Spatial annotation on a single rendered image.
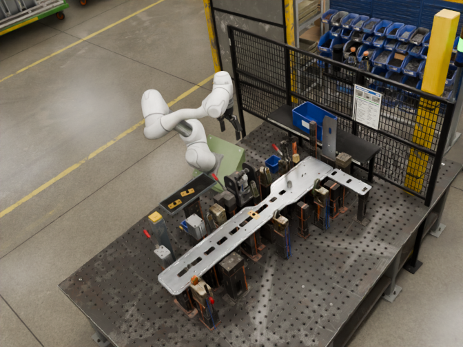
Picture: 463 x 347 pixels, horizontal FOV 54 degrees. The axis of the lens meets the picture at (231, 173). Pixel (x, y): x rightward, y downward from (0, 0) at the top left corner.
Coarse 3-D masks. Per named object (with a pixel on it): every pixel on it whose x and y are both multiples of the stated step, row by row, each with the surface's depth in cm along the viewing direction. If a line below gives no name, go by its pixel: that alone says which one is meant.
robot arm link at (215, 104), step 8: (216, 88) 244; (208, 96) 241; (216, 96) 237; (224, 96) 239; (208, 104) 236; (216, 104) 234; (224, 104) 237; (176, 112) 269; (184, 112) 261; (192, 112) 251; (200, 112) 246; (208, 112) 236; (216, 112) 235; (224, 112) 240; (160, 120) 275; (168, 120) 272; (176, 120) 271; (168, 128) 275
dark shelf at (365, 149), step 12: (288, 108) 361; (276, 120) 350; (288, 120) 349; (300, 132) 336; (348, 132) 329; (336, 144) 321; (348, 144) 319; (360, 144) 318; (372, 144) 316; (360, 156) 308; (372, 156) 309
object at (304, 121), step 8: (304, 104) 341; (312, 104) 339; (296, 112) 333; (304, 112) 346; (312, 112) 344; (320, 112) 335; (328, 112) 328; (296, 120) 338; (304, 120) 330; (320, 120) 340; (304, 128) 335; (320, 128) 318; (320, 136) 323
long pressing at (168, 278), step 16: (304, 160) 316; (288, 176) 307; (304, 176) 305; (320, 176) 303; (272, 192) 297; (288, 192) 296; (304, 192) 294; (256, 208) 289; (272, 208) 287; (224, 224) 281; (256, 224) 279; (208, 240) 274; (240, 240) 271; (192, 256) 267; (208, 256) 265; (224, 256) 264; (176, 272) 260; (192, 272) 258; (176, 288) 251
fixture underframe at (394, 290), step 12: (444, 204) 364; (432, 216) 364; (432, 228) 379; (408, 252) 341; (396, 264) 317; (384, 276) 329; (384, 288) 324; (396, 288) 344; (372, 300) 316; (360, 312) 310; (348, 324) 305; (96, 336) 346; (348, 336) 299
